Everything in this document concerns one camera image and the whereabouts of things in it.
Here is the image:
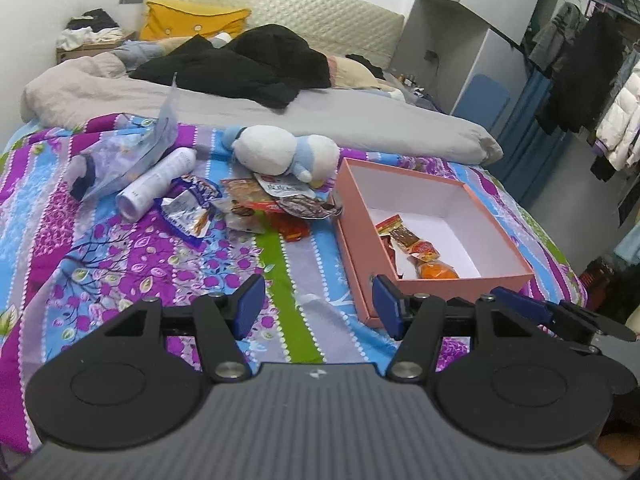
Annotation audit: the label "beige pillow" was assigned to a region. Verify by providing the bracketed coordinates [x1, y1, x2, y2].
[327, 55, 383, 92]

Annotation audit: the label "floral printed bedsheet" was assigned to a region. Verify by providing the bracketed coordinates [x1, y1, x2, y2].
[0, 112, 588, 456]

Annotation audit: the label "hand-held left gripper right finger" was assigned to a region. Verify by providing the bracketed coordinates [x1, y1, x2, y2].
[371, 274, 556, 386]

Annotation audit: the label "pink cardboard box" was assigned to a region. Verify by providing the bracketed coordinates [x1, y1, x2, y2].
[332, 157, 536, 330]

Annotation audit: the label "dark brown snack packet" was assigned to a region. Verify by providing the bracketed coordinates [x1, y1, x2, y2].
[252, 172, 345, 220]

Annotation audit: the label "blue board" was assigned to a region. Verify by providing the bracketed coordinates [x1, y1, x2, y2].
[450, 74, 511, 133]

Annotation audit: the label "orange snack packet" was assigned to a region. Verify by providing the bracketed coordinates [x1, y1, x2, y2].
[410, 257, 460, 281]

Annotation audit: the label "dark hanging clothes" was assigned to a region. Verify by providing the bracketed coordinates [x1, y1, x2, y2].
[535, 10, 628, 136]

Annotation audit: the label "dark red snack packet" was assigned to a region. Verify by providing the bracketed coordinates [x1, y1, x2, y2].
[381, 237, 402, 279]

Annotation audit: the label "plain red snack packet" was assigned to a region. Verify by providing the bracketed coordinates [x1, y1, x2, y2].
[274, 212, 312, 245]

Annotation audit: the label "grey duvet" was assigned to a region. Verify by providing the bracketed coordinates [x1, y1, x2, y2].
[22, 52, 503, 166]

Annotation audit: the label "orange-brown snack packet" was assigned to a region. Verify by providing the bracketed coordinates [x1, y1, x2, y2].
[220, 177, 273, 211]

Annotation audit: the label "dark red bag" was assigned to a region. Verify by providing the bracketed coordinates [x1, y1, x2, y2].
[582, 255, 640, 326]

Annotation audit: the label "white spray can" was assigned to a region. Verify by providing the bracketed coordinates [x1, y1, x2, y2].
[116, 147, 197, 221]

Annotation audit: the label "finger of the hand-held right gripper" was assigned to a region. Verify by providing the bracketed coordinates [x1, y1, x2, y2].
[491, 286, 638, 343]

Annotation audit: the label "clear snack packet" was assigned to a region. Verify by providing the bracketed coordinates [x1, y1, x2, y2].
[222, 205, 268, 235]

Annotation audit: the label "person's right forearm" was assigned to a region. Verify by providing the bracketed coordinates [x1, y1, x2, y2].
[597, 430, 638, 468]

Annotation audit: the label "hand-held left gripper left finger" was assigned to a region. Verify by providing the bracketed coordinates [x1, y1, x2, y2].
[82, 274, 267, 386]

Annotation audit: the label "white and blue plush toy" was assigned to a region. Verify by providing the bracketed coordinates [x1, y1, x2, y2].
[220, 125, 342, 188]

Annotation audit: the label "clear plastic bag with purple toy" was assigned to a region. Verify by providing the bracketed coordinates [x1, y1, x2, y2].
[67, 72, 178, 203]

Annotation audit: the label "white puffer jacket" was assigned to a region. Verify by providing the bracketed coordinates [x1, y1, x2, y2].
[595, 57, 640, 173]

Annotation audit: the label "beige quilted headboard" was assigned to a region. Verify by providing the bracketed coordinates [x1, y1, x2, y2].
[142, 0, 406, 68]

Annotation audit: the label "grey-blue garment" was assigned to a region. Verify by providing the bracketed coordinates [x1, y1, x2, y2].
[112, 39, 166, 68]

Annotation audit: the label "silver blue-edged snack packet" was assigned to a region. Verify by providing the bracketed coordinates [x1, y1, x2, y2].
[159, 192, 217, 247]

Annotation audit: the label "blue curtain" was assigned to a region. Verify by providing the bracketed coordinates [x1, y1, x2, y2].
[492, 67, 556, 208]

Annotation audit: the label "wooden nightstand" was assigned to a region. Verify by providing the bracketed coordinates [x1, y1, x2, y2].
[55, 31, 138, 65]

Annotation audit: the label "yellow pillow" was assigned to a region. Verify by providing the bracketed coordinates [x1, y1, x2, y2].
[140, 1, 252, 43]

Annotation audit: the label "cluttered bedside table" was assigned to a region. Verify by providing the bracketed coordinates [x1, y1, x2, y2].
[385, 72, 451, 113]

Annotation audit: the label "black jacket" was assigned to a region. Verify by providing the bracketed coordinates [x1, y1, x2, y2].
[129, 23, 332, 110]

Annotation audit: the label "pile of clothes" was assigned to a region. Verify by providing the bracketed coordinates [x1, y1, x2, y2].
[56, 8, 126, 51]

